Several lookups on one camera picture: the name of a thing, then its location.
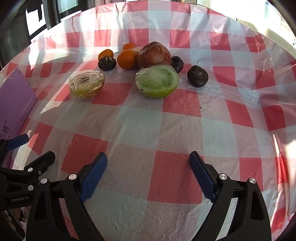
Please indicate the plastic-wrapped green fruit half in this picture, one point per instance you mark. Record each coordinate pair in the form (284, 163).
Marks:
(158, 80)

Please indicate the purple cardboard box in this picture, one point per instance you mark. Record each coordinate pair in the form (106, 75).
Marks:
(13, 99)

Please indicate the dark water chestnut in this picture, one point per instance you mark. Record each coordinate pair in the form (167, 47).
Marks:
(178, 65)
(106, 65)
(197, 76)

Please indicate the large orange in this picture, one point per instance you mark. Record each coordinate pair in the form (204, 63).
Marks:
(126, 59)

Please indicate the red white checkered tablecloth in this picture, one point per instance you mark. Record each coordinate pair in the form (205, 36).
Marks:
(161, 129)

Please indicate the small orange tangerine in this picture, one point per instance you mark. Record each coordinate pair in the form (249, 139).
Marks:
(128, 46)
(105, 53)

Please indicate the plastic-wrapped apple half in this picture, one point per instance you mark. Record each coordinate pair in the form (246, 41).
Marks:
(86, 84)

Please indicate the dark window frame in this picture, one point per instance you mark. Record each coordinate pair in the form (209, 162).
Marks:
(13, 39)

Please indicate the person's left hand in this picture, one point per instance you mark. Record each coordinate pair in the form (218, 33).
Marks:
(16, 213)

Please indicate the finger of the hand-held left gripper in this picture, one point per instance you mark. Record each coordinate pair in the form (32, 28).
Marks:
(40, 163)
(17, 141)

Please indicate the reddish brown round fruit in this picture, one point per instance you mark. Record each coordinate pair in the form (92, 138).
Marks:
(153, 55)

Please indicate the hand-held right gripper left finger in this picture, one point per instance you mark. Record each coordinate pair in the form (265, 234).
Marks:
(92, 178)

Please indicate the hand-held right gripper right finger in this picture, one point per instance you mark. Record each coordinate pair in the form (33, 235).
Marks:
(203, 178)

